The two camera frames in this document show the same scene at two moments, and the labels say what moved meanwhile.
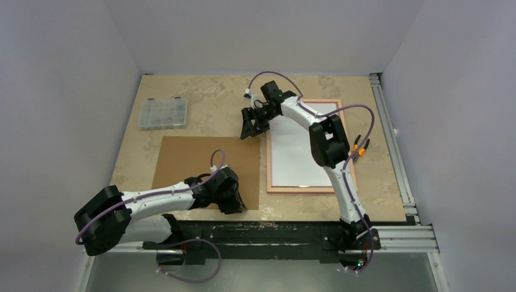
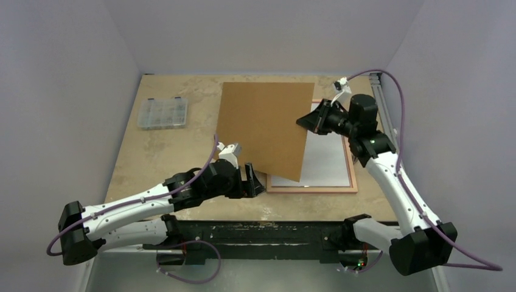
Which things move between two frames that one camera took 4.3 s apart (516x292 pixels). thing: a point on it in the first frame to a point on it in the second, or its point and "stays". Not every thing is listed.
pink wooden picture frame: [304, 190] stays
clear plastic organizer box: [162, 114] stays
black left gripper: [235, 204] stays
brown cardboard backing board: [181, 157] to [261, 117]
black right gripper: [254, 117] to [322, 118]
